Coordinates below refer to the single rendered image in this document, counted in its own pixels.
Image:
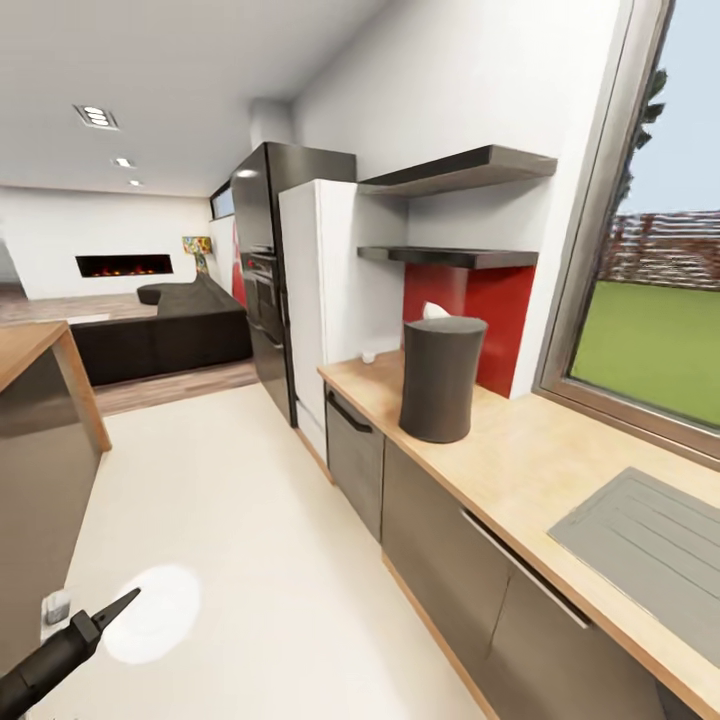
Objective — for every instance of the oven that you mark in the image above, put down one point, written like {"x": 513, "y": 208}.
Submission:
{"x": 267, "y": 292}

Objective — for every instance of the paper coffee filter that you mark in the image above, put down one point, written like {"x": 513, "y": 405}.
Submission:
{"x": 432, "y": 310}

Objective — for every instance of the painting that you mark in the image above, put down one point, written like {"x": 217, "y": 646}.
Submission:
{"x": 238, "y": 288}

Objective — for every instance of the downlight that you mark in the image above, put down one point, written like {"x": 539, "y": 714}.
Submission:
{"x": 97, "y": 117}

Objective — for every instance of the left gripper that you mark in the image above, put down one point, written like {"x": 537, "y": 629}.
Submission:
{"x": 46, "y": 667}

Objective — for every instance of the saucer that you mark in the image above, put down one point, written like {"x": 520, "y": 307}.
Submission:
{"x": 157, "y": 619}

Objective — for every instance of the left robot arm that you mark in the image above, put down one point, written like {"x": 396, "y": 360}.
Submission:
{"x": 66, "y": 644}

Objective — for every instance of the drop in sink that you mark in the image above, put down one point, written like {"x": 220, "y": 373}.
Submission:
{"x": 659, "y": 546}

